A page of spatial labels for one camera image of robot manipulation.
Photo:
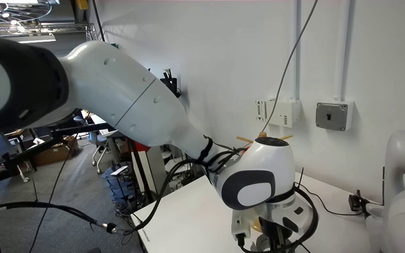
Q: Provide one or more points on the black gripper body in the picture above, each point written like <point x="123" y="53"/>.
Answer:
<point x="273" y="233"/>

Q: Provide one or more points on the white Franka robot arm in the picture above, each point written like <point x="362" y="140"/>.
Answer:
<point x="118" y="98"/>

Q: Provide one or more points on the wooden peg stand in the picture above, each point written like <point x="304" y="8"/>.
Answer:
<point x="242" y="137"/>

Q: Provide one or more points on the red round object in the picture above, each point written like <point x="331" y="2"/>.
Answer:
<point x="141" y="146"/>

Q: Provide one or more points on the cardboard box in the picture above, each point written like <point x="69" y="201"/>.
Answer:
<point x="55" y="150"/>

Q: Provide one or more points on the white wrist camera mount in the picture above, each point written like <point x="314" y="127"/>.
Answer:
<point x="245" y="226"/>

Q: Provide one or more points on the white wall socket box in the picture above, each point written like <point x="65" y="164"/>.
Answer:
<point x="284" y="112"/>

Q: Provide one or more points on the small vented white wall box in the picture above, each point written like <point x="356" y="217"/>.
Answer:
<point x="260" y="109"/>

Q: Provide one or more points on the grey wall box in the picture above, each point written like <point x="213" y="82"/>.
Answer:
<point x="332" y="115"/>

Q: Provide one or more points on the white wall conduit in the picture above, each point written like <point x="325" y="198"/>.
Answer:
<point x="297" y="46"/>
<point x="348" y="46"/>

